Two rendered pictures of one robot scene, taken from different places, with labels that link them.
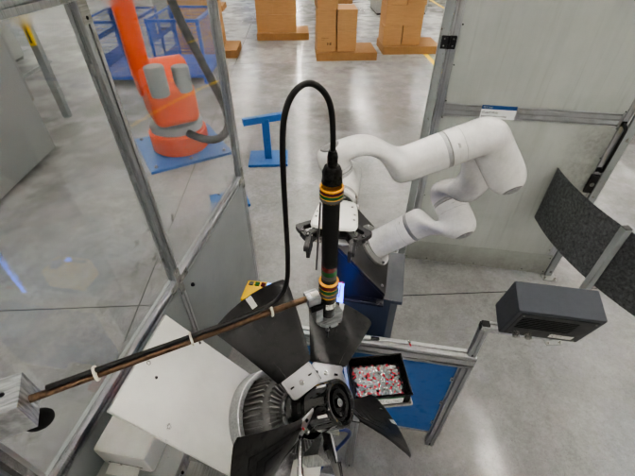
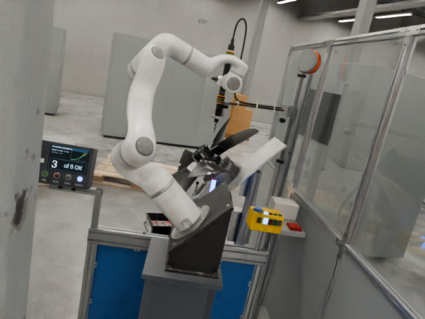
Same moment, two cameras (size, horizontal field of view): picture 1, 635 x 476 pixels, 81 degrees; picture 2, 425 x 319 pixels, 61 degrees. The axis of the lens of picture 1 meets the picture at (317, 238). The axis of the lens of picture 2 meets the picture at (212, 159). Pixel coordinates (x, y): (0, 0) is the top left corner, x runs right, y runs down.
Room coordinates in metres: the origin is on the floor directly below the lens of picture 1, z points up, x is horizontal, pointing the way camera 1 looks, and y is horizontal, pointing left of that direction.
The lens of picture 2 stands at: (2.49, -0.63, 1.69)
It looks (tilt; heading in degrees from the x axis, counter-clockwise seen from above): 13 degrees down; 162
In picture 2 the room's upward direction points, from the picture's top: 12 degrees clockwise
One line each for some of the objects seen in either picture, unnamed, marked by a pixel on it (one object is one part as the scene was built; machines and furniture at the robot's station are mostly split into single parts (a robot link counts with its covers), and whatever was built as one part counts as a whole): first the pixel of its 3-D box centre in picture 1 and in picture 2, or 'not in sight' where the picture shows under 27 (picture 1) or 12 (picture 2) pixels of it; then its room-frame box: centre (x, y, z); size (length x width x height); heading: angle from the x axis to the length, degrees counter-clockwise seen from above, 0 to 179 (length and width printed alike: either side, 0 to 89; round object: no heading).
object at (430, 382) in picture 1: (355, 387); (167, 309); (0.89, -0.18, 0.45); 0.82 x 0.02 x 0.66; 80
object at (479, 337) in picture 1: (478, 339); (96, 207); (0.82, -0.61, 0.96); 0.03 x 0.03 x 0.20; 80
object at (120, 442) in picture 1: (131, 445); (282, 207); (0.46, 0.58, 0.92); 0.17 x 0.16 x 0.11; 80
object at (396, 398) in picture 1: (377, 380); (167, 225); (0.72, -0.23, 0.85); 0.22 x 0.17 x 0.07; 96
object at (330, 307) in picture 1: (329, 253); (224, 81); (0.55, -0.02, 1.65); 0.04 x 0.04 x 0.46
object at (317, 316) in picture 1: (324, 304); (219, 109); (0.55, -0.02, 1.49); 0.09 x 0.07 x 0.10; 115
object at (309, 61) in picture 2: not in sight; (308, 61); (0.24, 0.63, 1.88); 0.16 x 0.07 x 0.16; 25
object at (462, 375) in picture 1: (444, 408); (83, 309); (0.82, -0.61, 0.39); 0.04 x 0.04 x 0.78; 80
